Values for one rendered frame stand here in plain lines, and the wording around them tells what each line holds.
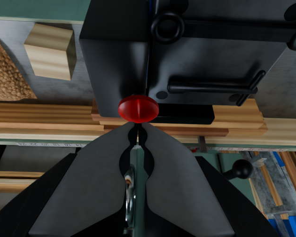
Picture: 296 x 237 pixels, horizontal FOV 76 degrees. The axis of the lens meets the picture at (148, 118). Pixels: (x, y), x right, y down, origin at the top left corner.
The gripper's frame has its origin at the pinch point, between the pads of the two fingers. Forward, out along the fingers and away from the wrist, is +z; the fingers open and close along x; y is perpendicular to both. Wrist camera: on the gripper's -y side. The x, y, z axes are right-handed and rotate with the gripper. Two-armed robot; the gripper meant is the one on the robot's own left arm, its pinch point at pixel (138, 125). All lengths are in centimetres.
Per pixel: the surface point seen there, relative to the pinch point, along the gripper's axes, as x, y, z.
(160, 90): 1.7, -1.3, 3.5
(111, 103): -2.2, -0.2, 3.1
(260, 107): 21.9, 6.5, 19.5
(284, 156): 104, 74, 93
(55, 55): -9.0, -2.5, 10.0
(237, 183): 12.6, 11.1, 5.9
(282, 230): 70, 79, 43
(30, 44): -11.0, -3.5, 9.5
